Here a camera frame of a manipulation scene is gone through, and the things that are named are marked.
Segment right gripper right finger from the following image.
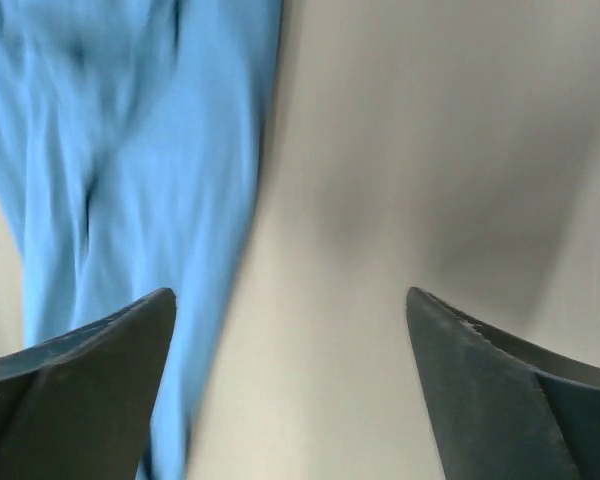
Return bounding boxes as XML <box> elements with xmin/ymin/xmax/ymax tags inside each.
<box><xmin>406</xmin><ymin>288</ymin><xmax>600</xmax><ymax>479</ymax></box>

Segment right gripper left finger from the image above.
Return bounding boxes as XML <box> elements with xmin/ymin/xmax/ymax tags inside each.
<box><xmin>0</xmin><ymin>288</ymin><xmax>176</xmax><ymax>480</ymax></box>

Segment blue t shirt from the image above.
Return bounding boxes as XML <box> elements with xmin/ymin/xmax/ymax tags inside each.
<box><xmin>0</xmin><ymin>1</ymin><xmax>282</xmax><ymax>479</ymax></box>

